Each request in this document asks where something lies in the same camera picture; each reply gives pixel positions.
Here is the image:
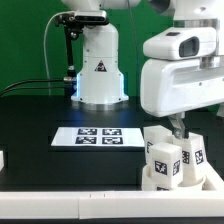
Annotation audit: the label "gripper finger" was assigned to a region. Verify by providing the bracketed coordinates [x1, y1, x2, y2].
[168, 112, 189, 140]
[217, 104, 224, 117]

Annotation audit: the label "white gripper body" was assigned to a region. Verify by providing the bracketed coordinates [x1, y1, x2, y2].
[140, 59, 224, 117]

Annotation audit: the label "white round stool seat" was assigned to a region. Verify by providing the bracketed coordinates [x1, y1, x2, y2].
[141, 165, 206, 191]

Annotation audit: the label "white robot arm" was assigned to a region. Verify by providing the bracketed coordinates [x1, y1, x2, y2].
[61, 0, 224, 121]

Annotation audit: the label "white marker sheet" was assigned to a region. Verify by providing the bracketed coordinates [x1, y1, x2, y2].
[51, 127, 144, 147]

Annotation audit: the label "white workspace border frame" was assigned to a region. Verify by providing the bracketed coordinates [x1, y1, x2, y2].
[0, 150, 224, 220]

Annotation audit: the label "black camera on stand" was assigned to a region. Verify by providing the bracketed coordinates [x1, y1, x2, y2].
[55, 10, 109, 97]

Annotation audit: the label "black cables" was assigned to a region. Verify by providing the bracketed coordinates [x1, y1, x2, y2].
[0, 78, 73, 98]

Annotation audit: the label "grey camera cable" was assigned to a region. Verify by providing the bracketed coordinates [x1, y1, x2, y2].
[43, 11, 73, 97]

